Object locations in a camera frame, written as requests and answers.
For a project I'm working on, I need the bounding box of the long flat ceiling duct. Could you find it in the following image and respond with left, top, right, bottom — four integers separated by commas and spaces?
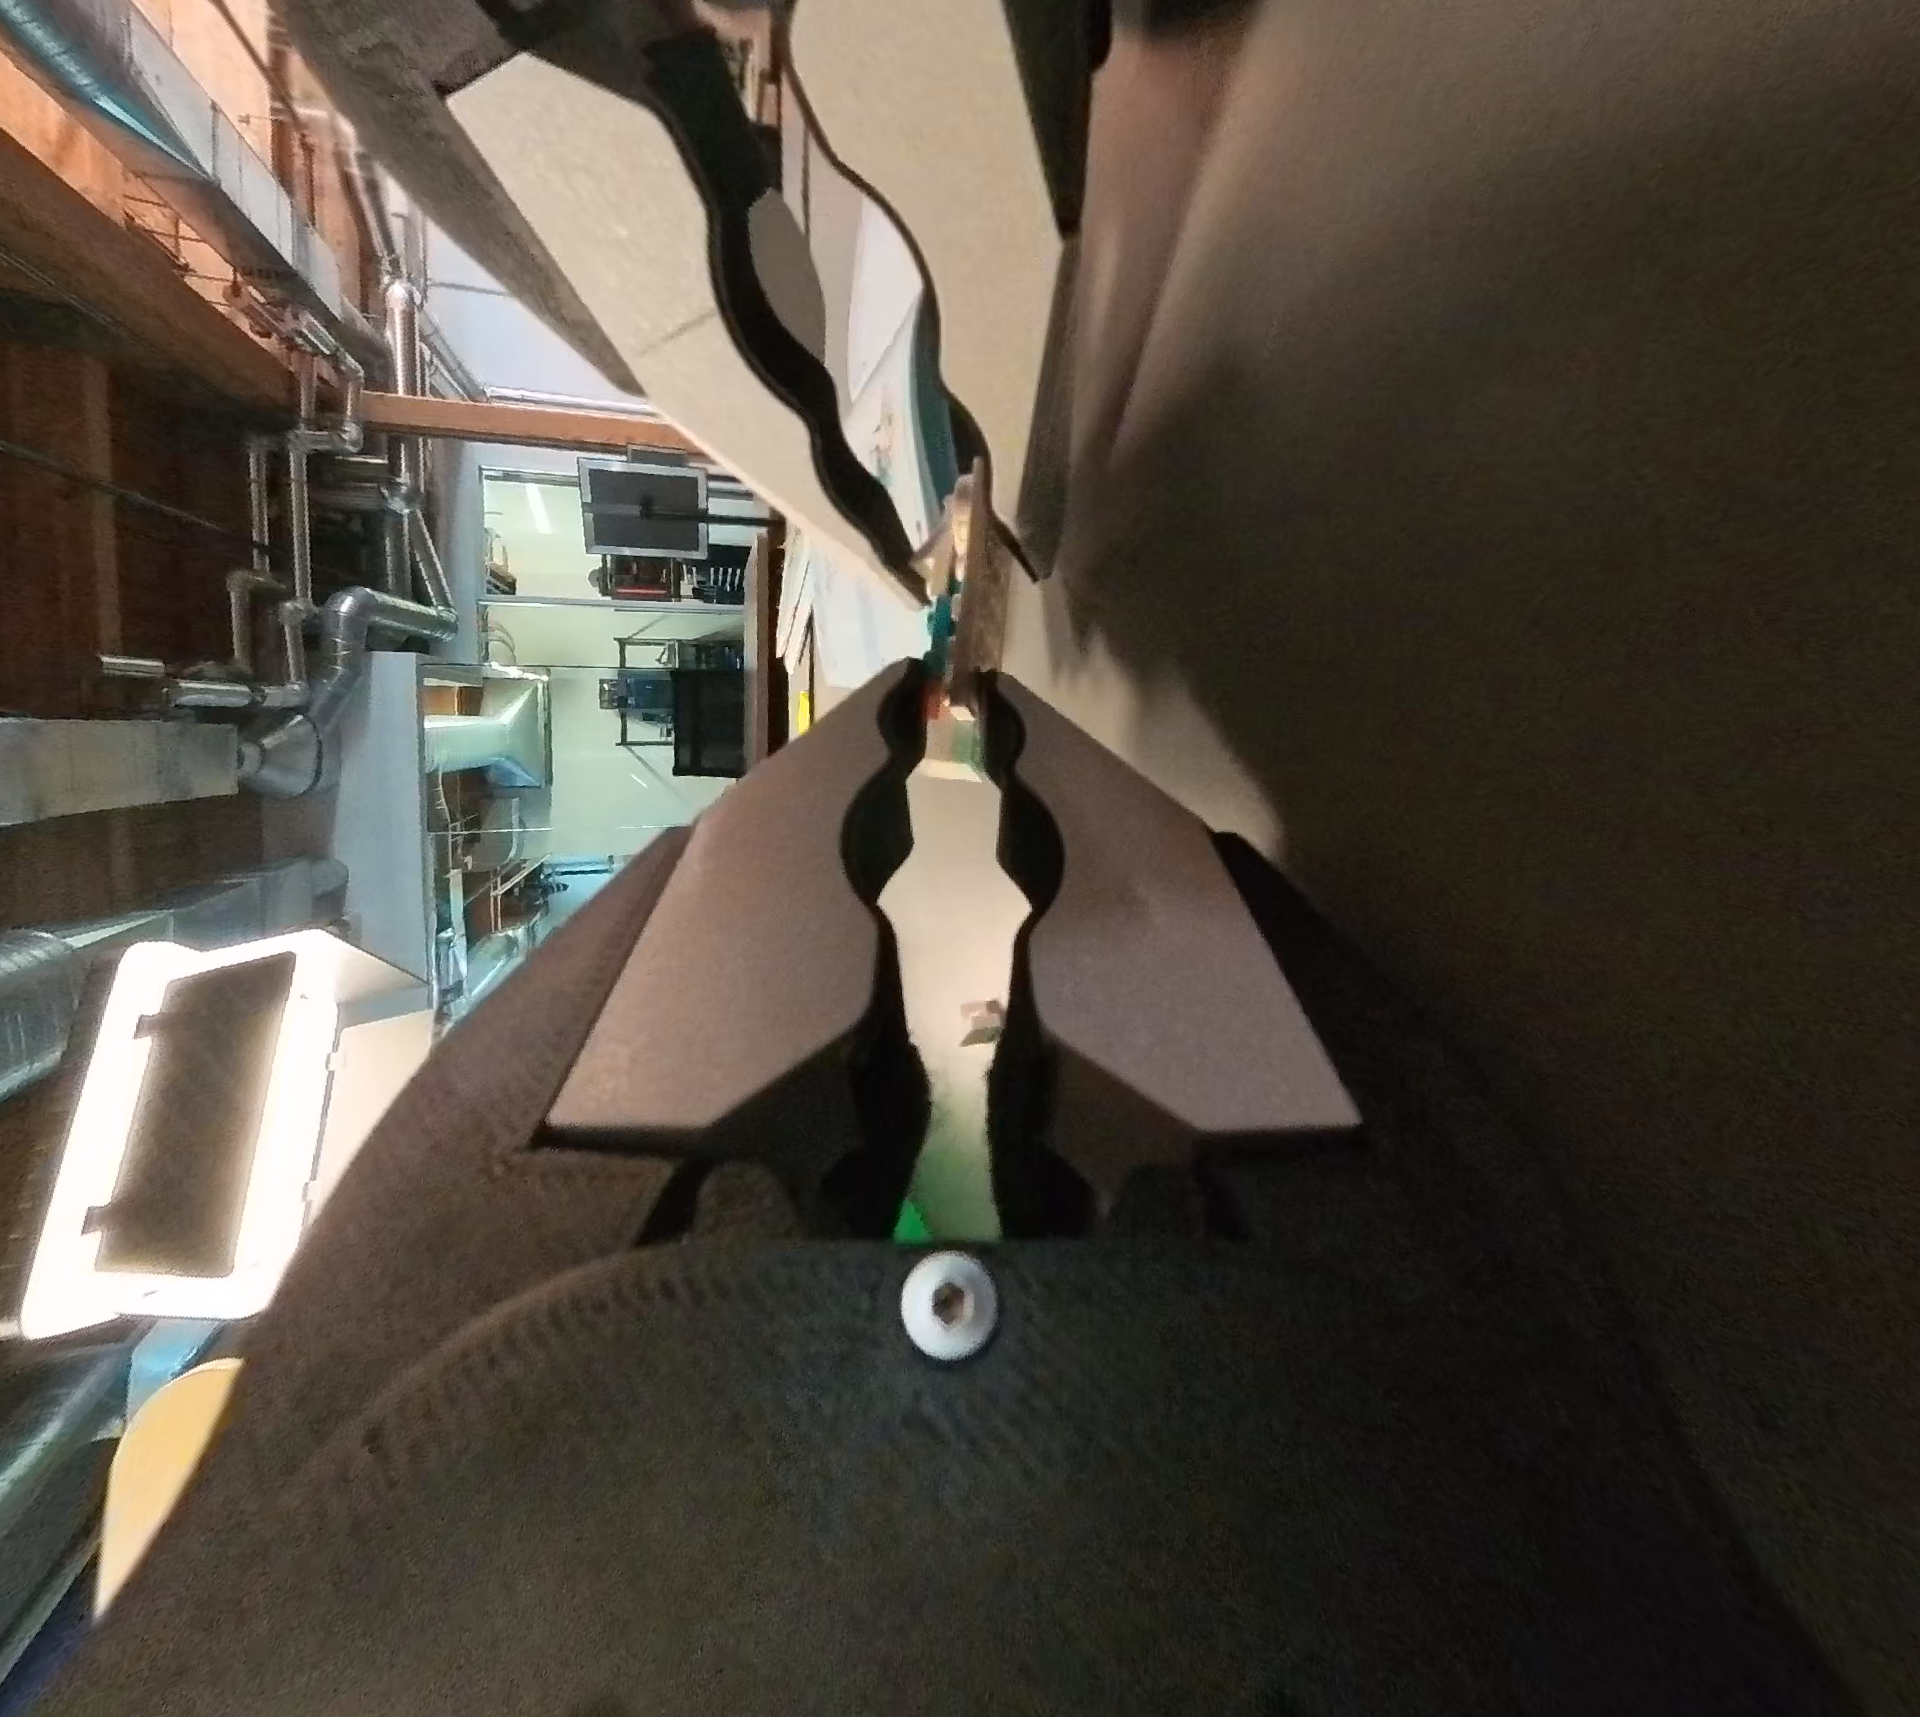
0, 0, 380, 386

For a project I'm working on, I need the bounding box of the grey ceiling pipe cluster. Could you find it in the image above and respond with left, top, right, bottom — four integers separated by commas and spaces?
95, 425, 462, 798

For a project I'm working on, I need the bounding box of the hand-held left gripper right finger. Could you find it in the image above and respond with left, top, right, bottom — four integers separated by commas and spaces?
982, 666, 1364, 1238

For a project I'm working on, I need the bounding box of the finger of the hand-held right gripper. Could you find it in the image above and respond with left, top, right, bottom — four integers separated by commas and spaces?
445, 33, 936, 613
785, 0, 1111, 587

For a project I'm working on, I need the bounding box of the open instruction booklet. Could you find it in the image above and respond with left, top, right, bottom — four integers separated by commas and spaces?
815, 193, 969, 503

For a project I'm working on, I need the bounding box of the white studio light panel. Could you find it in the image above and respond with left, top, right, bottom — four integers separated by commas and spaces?
22, 936, 353, 1341

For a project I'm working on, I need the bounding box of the metal exhaust hood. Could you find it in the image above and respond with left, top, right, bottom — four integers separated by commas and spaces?
423, 674, 556, 834

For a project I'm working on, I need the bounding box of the rounded wooden board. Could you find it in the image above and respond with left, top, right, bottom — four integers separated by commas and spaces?
89, 1356, 246, 1621

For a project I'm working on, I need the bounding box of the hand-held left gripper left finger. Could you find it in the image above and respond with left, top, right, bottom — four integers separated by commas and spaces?
542, 659, 920, 1238

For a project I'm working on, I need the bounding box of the black equipment cabinet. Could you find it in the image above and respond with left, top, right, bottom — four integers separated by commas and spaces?
670, 666, 749, 778

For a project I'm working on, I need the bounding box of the brown wooden beam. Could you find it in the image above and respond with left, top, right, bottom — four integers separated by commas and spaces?
360, 387, 707, 452

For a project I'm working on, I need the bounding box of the white lego brick model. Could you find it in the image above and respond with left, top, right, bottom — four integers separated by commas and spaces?
911, 463, 1019, 781

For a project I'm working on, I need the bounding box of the metal storage shelf rack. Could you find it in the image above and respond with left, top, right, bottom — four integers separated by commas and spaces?
592, 554, 749, 609

